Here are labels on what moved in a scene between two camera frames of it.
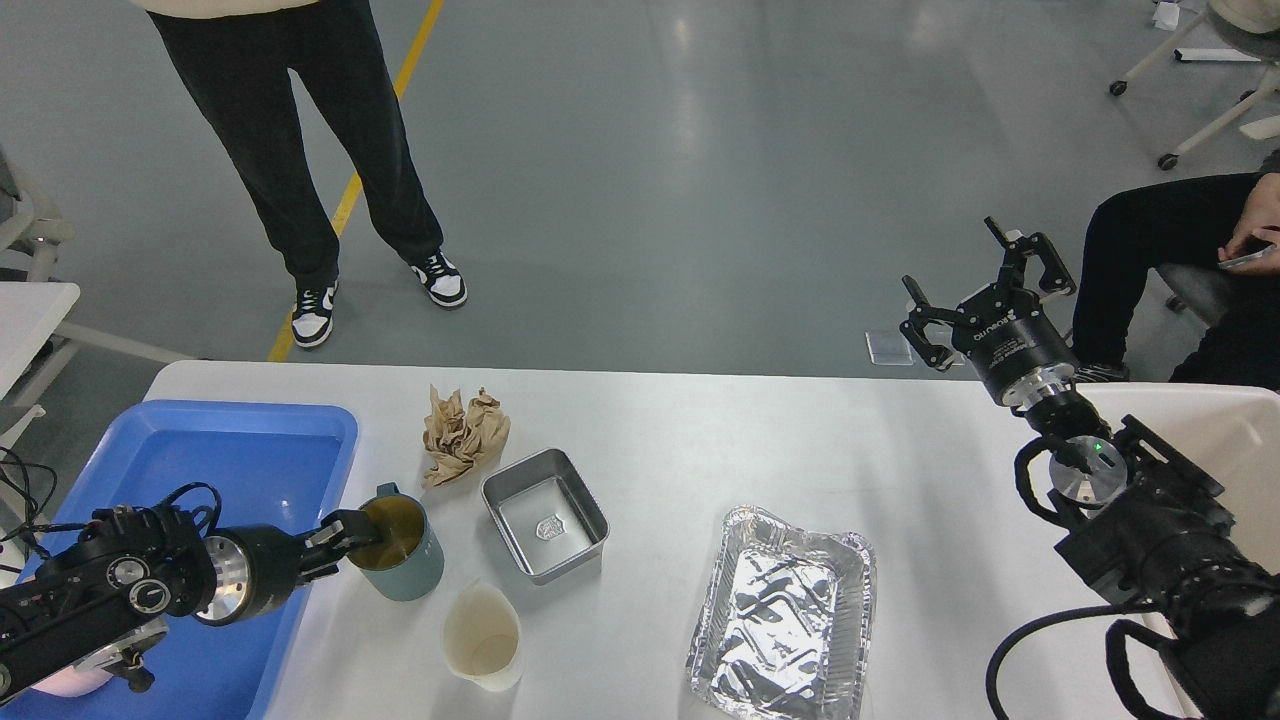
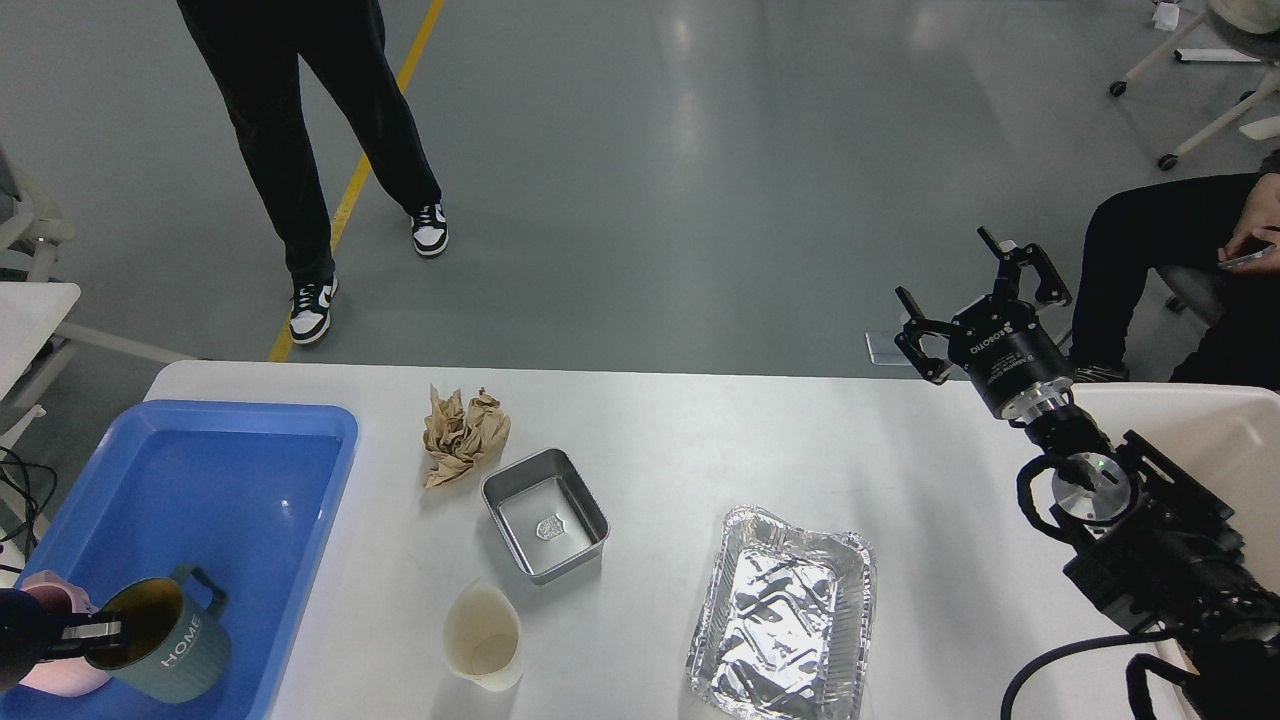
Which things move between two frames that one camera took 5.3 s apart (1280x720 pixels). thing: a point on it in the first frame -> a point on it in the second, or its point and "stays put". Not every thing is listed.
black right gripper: (1021, 355) stays put
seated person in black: (1232, 221) stays put
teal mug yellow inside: (406, 563) -> (177, 649)
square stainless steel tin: (548, 517) stays put
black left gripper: (258, 566) -> (30, 633)
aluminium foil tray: (784, 622) stays put
